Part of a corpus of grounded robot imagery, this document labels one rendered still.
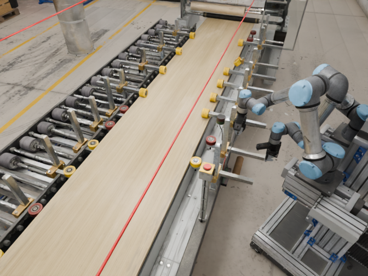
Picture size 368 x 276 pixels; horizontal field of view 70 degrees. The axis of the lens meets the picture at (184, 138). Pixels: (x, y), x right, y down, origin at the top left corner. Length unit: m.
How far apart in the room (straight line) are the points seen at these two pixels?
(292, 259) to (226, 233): 0.60
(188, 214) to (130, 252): 0.57
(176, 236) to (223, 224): 0.86
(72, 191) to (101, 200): 0.21
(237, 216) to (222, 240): 0.29
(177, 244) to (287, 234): 1.03
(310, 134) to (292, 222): 1.23
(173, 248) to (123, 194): 0.48
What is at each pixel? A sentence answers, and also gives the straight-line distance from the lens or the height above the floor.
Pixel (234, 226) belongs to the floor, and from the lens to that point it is 2.66.
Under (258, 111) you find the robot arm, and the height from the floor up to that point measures 1.31.
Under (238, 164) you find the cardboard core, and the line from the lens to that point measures 3.01.
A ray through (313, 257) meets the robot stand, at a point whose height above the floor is 0.21.
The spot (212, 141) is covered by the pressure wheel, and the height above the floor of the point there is 0.91.
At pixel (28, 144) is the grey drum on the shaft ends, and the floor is 0.84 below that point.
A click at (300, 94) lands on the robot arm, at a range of 1.40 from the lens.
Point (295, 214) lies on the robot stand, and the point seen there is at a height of 0.21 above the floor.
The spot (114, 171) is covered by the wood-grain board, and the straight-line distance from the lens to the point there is 1.88.
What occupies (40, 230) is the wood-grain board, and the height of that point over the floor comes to 0.90.
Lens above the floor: 2.30
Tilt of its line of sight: 43 degrees down
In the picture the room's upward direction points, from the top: straight up
